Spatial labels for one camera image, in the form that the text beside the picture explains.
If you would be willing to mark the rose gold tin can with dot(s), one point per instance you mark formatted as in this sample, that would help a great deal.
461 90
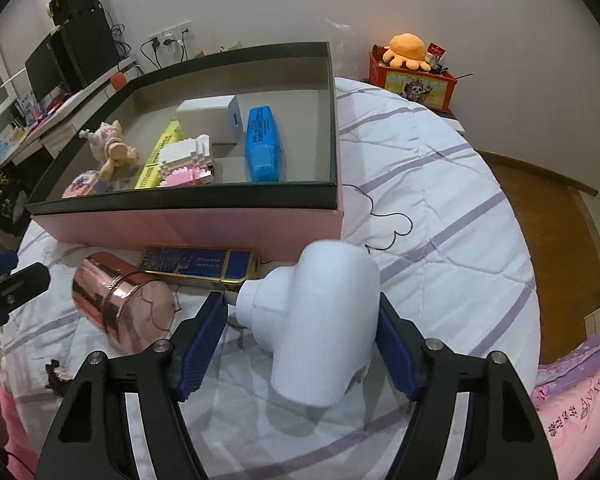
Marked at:
115 295

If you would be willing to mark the pink box with dark rim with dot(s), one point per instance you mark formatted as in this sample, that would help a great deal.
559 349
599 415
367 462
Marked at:
180 230

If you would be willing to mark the small black clip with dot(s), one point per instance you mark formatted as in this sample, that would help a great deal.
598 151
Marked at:
57 375

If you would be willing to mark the blue gold tin case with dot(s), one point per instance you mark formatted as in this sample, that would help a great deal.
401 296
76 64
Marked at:
190 262

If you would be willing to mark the red storage box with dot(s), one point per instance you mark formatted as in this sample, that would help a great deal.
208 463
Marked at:
420 90

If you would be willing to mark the pink printed blanket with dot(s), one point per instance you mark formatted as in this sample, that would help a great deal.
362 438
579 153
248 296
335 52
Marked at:
580 410

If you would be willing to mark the white pink block figure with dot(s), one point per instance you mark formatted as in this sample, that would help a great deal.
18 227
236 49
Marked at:
185 160

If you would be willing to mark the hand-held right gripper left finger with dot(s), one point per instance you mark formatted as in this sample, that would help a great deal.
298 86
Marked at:
205 350

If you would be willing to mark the white rectangular box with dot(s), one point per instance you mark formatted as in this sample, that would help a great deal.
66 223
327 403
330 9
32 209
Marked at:
205 115

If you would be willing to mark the white wall outlet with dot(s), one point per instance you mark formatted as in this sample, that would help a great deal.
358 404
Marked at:
172 35

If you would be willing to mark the white desk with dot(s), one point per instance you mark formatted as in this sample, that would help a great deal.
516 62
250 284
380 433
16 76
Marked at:
45 125

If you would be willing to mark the blue highlighter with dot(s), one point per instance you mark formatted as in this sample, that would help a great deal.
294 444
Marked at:
262 145

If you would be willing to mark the pile of colourful papers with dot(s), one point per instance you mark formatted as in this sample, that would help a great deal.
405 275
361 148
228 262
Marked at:
30 110

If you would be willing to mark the pink cloth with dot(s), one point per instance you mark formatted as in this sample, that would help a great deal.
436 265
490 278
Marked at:
5 410

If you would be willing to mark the white hair dryer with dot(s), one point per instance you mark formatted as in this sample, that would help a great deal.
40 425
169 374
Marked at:
320 310

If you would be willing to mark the white striped quilt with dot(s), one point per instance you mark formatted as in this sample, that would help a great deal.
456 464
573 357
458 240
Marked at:
430 185

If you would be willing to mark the black monitor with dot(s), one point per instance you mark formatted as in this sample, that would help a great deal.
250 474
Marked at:
42 72

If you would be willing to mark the yellow highlighter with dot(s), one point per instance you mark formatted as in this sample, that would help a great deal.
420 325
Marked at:
155 160

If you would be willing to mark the orange octopus plush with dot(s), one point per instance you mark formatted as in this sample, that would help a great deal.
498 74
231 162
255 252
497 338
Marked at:
405 50

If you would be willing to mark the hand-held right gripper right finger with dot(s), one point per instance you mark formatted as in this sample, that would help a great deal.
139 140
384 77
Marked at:
397 355

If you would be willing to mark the pig doll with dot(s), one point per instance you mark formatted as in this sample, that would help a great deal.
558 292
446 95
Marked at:
112 147

